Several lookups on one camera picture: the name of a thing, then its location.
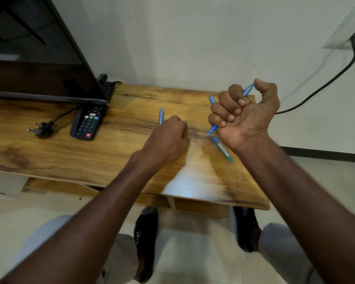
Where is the person's right grey trouser leg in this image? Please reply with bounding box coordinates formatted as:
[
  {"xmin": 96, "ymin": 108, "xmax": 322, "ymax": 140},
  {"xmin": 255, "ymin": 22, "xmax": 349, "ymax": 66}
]
[{"xmin": 258, "ymin": 223, "xmax": 325, "ymax": 284}]

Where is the black power strip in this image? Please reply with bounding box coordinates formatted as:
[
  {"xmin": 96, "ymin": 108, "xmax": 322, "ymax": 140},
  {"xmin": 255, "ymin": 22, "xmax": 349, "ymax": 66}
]
[{"xmin": 97, "ymin": 73, "xmax": 116, "ymax": 101}]

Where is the person's right hand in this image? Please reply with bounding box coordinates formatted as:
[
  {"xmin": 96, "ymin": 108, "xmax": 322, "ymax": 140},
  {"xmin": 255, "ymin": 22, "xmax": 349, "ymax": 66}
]
[{"xmin": 208, "ymin": 78, "xmax": 281, "ymax": 154}]

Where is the person's left hand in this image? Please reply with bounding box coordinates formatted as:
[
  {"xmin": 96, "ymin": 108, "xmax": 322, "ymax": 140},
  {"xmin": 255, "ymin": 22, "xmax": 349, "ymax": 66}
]
[{"xmin": 129, "ymin": 116, "xmax": 192, "ymax": 175}]

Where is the person's right black sock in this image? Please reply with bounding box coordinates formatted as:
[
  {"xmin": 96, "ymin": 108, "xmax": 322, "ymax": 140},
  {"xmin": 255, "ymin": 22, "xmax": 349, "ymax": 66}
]
[{"xmin": 233, "ymin": 206, "xmax": 262, "ymax": 253}]

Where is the person's left black sock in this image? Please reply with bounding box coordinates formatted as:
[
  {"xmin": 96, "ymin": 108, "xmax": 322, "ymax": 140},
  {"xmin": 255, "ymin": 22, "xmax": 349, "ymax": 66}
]
[{"xmin": 133, "ymin": 207, "xmax": 159, "ymax": 284}]

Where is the person's left forearm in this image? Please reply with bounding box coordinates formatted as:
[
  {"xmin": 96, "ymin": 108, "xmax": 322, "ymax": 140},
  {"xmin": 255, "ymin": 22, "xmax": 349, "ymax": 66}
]
[{"xmin": 3, "ymin": 156, "xmax": 163, "ymax": 284}]

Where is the black television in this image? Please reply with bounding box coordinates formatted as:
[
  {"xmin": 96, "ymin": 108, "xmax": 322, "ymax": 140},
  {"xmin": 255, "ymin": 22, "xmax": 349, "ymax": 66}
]
[{"xmin": 0, "ymin": 0, "xmax": 108, "ymax": 105}]

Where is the person's right forearm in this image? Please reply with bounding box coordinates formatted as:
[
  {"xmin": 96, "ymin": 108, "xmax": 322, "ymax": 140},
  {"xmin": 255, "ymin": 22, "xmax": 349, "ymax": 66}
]
[{"xmin": 235, "ymin": 134, "xmax": 355, "ymax": 284}]

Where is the person's black sock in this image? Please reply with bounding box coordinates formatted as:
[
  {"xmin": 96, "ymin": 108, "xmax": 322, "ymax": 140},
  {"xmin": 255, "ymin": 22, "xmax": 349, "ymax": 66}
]
[
  {"xmin": 233, "ymin": 206, "xmax": 262, "ymax": 253},
  {"xmin": 133, "ymin": 207, "xmax": 159, "ymax": 284}
]

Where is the white wall socket panel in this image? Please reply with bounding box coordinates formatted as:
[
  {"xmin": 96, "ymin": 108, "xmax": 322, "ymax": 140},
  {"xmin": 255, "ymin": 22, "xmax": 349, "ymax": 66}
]
[{"xmin": 323, "ymin": 0, "xmax": 355, "ymax": 50}]

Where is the black remote control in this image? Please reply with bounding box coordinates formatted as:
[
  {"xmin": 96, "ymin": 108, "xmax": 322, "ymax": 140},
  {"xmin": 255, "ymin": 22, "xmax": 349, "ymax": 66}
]
[{"xmin": 69, "ymin": 104, "xmax": 107, "ymax": 141}]

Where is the teal lead refill tube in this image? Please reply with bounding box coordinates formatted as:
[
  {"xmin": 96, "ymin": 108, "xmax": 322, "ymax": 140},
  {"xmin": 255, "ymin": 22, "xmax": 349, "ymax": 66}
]
[{"xmin": 212, "ymin": 136, "xmax": 234, "ymax": 163}]

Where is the black power plug with cable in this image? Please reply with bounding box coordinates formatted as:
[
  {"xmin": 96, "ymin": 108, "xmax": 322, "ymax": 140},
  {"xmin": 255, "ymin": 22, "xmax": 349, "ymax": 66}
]
[{"xmin": 27, "ymin": 105, "xmax": 80, "ymax": 139}]

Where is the person's grey trouser leg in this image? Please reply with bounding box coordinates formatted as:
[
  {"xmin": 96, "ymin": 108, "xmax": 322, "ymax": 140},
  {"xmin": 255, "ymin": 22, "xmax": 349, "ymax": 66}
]
[
  {"xmin": 11, "ymin": 215, "xmax": 140, "ymax": 284},
  {"xmin": 258, "ymin": 223, "xmax": 325, "ymax": 284}
]

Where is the person's left grey trouser leg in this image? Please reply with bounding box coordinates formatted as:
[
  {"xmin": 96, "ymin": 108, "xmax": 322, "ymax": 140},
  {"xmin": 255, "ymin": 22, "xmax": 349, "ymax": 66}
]
[{"xmin": 11, "ymin": 215, "xmax": 140, "ymax": 284}]

